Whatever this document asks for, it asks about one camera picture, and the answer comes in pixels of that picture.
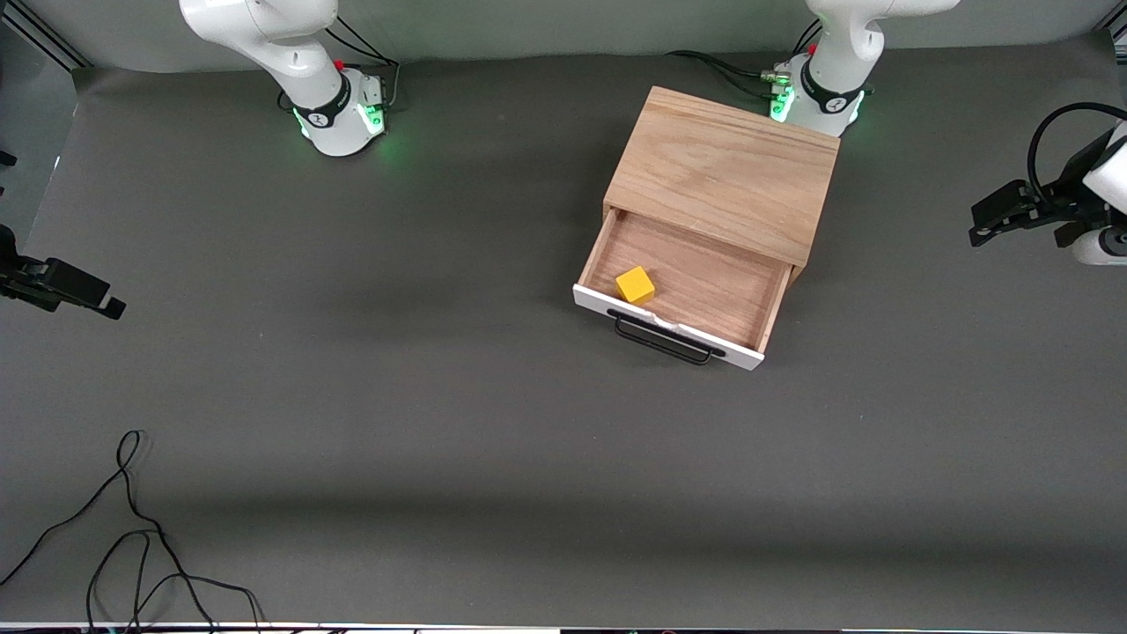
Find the wooden drawer with white front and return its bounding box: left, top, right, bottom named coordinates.
left=572, top=207, right=794, bottom=372

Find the yellow cube block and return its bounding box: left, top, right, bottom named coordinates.
left=615, top=267, right=657, bottom=306

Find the wooden drawer cabinet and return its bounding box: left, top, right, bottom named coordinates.
left=602, top=85, right=842, bottom=288

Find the thin black loose cable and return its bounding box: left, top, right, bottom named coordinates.
left=0, top=430, right=265, bottom=634

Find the aluminium frame rail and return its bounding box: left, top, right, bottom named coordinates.
left=0, top=0, right=92, bottom=71

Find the black base cable bundle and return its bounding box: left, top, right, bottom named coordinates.
left=664, top=19, right=824, bottom=100
left=277, top=15, right=402, bottom=114

